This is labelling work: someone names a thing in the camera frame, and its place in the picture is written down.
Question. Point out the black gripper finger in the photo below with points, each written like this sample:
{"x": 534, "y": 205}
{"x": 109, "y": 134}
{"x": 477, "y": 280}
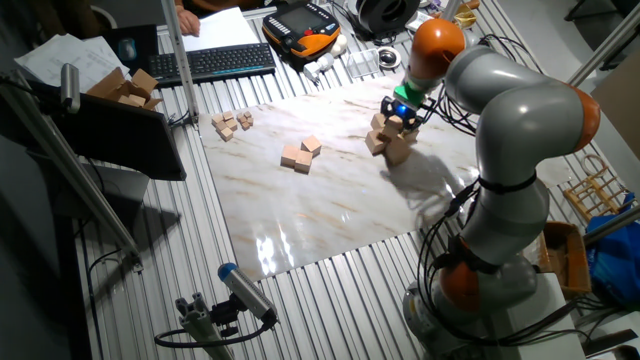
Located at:
{"x": 419, "y": 118}
{"x": 387, "y": 107}

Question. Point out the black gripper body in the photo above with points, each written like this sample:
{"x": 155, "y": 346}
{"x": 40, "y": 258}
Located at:
{"x": 402, "y": 112}

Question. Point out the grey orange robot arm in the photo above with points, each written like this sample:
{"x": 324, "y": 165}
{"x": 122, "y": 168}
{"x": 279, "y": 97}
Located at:
{"x": 525, "y": 125}

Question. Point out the person right hand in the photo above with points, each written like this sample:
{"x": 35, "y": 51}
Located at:
{"x": 189, "y": 22}

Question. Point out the clear plastic box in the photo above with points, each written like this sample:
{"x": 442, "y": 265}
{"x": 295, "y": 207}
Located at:
{"x": 362, "y": 63}

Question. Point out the white egg-shaped object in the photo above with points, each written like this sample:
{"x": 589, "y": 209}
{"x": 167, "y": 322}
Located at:
{"x": 339, "y": 45}

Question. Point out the white control box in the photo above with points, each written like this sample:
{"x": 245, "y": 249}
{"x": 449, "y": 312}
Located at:
{"x": 419, "y": 19}

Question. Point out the black filament spool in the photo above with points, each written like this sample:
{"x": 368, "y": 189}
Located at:
{"x": 387, "y": 12}

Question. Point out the yellow foil bag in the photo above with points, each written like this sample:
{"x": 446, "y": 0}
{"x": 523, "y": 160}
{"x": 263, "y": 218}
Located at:
{"x": 465, "y": 17}

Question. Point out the orange black teach pendant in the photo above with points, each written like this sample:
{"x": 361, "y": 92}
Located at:
{"x": 300, "y": 25}

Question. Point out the marble pattern table sheet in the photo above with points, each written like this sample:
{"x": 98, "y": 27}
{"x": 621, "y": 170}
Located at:
{"x": 325, "y": 215}

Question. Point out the medium wooden cube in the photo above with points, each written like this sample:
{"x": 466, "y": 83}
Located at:
{"x": 217, "y": 119}
{"x": 222, "y": 126}
{"x": 228, "y": 116}
{"x": 226, "y": 134}
{"x": 232, "y": 124}

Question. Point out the blank white paper pad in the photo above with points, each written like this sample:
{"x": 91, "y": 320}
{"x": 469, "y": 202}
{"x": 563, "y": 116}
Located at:
{"x": 225, "y": 30}

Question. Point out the black computer keyboard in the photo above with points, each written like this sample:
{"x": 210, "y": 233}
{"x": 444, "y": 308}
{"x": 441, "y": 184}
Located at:
{"x": 210, "y": 62}

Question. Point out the wooden rack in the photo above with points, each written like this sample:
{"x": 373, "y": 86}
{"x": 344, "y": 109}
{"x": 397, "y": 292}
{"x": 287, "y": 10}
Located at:
{"x": 590, "y": 186}

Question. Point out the brown cardboard sheet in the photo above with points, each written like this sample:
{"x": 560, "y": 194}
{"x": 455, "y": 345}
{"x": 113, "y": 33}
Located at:
{"x": 622, "y": 100}

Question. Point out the brown cardboard box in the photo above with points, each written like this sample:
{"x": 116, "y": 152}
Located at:
{"x": 580, "y": 260}

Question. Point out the blue bag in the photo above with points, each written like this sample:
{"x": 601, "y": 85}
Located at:
{"x": 617, "y": 265}

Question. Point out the black mouse pad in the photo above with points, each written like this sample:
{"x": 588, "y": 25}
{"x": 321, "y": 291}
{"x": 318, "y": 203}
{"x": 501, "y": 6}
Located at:
{"x": 147, "y": 45}

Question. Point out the black monitor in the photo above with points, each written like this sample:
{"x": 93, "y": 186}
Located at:
{"x": 125, "y": 140}

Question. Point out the black computer mouse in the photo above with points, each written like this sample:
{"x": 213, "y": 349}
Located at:
{"x": 127, "y": 49}

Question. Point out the open cardboard box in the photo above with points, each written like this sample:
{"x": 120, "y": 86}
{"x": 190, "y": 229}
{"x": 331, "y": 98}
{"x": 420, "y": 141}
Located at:
{"x": 112, "y": 85}

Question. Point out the short aluminium profile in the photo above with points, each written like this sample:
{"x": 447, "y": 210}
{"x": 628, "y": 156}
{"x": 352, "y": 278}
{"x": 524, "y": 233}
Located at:
{"x": 200, "y": 327}

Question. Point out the long aluminium beam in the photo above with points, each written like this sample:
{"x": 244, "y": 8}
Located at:
{"x": 100, "y": 212}

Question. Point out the printed white paper sheets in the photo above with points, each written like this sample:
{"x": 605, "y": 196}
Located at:
{"x": 65, "y": 57}

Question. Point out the green printed camera mount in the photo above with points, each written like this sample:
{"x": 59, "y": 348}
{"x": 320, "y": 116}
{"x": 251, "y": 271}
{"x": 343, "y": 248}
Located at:
{"x": 407, "y": 95}

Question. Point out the aluminium frame post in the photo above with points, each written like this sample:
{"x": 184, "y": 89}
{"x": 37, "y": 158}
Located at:
{"x": 605, "y": 47}

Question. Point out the thin aluminium post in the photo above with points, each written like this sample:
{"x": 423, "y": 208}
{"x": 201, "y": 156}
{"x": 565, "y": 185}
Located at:
{"x": 181, "y": 65}

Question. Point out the silver camera blue cap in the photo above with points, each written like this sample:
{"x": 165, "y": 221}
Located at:
{"x": 247, "y": 292}

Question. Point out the white pedestal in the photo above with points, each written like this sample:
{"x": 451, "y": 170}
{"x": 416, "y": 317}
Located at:
{"x": 550, "y": 325}

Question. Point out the black camera clamp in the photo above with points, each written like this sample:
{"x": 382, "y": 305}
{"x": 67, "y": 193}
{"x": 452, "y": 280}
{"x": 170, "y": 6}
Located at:
{"x": 225, "y": 315}

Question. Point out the silver depth camera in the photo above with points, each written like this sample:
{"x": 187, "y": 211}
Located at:
{"x": 70, "y": 87}

